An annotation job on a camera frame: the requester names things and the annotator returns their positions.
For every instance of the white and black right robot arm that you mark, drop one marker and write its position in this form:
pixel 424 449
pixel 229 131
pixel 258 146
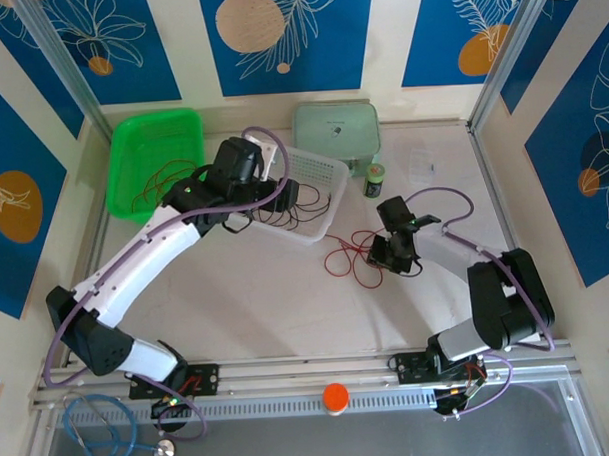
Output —
pixel 507 306

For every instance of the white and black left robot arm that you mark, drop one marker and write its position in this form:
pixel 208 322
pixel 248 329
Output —
pixel 145 263

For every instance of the white plastic basket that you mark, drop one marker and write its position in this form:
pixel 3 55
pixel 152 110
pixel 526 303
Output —
pixel 327 172

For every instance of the small green jar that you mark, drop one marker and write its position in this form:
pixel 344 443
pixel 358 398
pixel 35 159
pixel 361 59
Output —
pixel 374 181

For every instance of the mint green zip case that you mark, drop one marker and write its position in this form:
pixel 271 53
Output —
pixel 336 132

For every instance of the clear plastic box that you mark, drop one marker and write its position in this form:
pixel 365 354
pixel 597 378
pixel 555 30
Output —
pixel 422 161

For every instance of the green plastic basket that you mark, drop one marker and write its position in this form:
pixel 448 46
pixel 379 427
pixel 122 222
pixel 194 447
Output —
pixel 141 138

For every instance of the orange button cap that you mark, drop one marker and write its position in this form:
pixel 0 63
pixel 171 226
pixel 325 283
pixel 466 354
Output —
pixel 336 396

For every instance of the clear plastic tube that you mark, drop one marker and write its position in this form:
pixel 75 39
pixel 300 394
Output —
pixel 64 71

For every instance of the blue stethoscope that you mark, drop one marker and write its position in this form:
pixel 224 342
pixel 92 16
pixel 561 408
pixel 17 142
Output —
pixel 164 450

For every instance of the aluminium table edge rail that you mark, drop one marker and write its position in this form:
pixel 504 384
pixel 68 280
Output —
pixel 504 221
pixel 85 265

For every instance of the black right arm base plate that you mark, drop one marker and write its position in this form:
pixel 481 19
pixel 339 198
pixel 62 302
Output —
pixel 409 367

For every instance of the aluminium mounting rail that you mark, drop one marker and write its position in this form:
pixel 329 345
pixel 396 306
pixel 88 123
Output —
pixel 299 373

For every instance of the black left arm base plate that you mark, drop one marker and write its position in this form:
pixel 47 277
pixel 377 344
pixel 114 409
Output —
pixel 205 379

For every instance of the aluminium frame post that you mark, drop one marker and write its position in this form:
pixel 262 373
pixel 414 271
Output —
pixel 503 56

